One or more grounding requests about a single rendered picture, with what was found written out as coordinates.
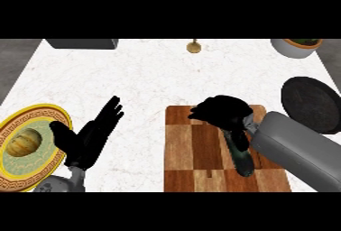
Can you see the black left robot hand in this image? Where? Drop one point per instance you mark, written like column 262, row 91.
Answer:
column 89, row 136

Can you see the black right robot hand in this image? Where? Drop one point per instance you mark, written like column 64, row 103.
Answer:
column 225, row 112

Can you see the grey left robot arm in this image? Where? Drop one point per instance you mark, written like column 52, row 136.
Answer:
column 64, row 182

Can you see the wooden cutting board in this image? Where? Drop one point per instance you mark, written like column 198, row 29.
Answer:
column 222, row 150

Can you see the black round pan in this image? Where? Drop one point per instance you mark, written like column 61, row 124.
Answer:
column 313, row 103

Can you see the yellow rimmed patterned plate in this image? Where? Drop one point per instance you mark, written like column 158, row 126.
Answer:
column 33, row 147

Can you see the tan round melon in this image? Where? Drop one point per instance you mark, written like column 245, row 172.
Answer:
column 24, row 142

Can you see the small brass knob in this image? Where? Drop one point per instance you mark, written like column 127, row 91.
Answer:
column 194, row 47

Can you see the grey plant pot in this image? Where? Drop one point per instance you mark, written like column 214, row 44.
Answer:
column 297, row 47

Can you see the dark grey appliance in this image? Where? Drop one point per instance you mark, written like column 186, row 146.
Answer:
column 82, row 44

